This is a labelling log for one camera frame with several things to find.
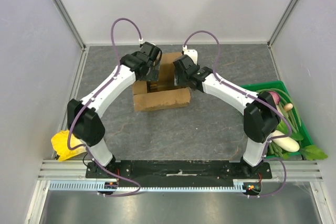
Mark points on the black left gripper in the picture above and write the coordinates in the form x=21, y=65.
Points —
x=153, y=74

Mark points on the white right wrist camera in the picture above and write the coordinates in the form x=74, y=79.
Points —
x=192, y=53

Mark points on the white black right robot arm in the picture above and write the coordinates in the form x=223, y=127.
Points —
x=260, y=116

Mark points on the purple onion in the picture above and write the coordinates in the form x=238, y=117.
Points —
x=275, y=96

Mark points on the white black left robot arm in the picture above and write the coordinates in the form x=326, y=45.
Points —
x=84, y=115

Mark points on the slotted cable duct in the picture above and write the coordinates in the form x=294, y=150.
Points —
x=67, y=185

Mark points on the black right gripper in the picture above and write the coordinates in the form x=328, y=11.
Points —
x=180, y=77

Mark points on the brown mushroom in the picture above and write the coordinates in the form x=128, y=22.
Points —
x=287, y=107

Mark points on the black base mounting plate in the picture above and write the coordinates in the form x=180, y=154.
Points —
x=227, y=169

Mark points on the brown cardboard express box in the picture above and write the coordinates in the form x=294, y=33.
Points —
x=161, y=94

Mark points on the green plastic vegetable tray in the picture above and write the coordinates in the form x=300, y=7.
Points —
x=292, y=116

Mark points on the yellow napa cabbage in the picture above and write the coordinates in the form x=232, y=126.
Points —
x=60, y=145

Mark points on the aluminium frame rail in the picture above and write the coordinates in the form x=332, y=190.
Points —
x=293, y=171

